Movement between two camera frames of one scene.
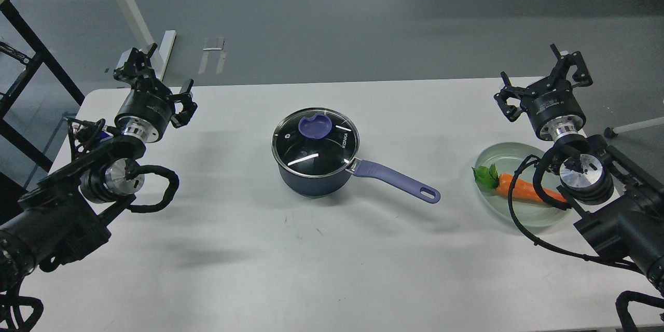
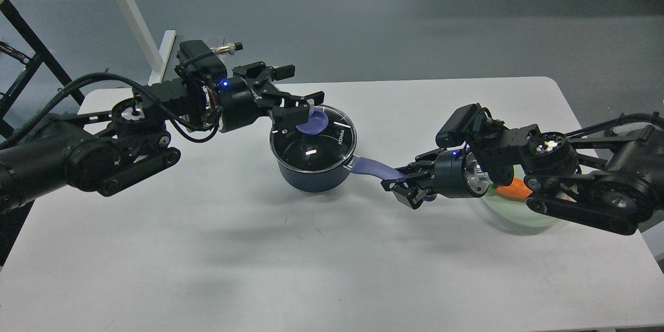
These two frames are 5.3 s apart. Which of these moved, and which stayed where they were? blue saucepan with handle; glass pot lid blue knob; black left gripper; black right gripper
Moved: glass pot lid blue knob; black left gripper; black right gripper
Stayed: blue saucepan with handle
